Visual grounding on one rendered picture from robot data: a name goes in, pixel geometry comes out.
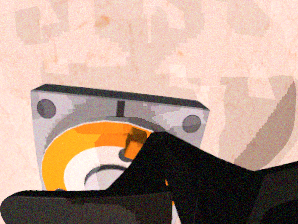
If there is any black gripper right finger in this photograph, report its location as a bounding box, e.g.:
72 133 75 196
160 132 298 224

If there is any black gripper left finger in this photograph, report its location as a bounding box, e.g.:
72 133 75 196
0 132 173 224

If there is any orange round plate with holes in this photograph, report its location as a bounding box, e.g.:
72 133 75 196
41 116 160 190

